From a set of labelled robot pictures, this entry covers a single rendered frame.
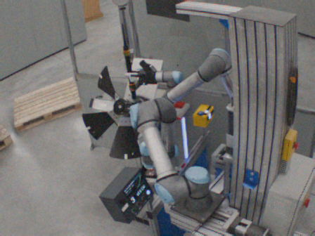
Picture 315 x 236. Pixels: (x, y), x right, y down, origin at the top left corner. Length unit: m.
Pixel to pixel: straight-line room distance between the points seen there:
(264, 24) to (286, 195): 0.81
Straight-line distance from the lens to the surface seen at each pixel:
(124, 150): 2.36
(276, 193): 1.60
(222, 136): 3.09
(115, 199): 1.62
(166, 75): 2.12
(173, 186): 1.62
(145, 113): 1.72
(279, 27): 1.23
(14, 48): 7.50
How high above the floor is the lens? 2.38
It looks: 32 degrees down
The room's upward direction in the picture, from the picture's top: 8 degrees counter-clockwise
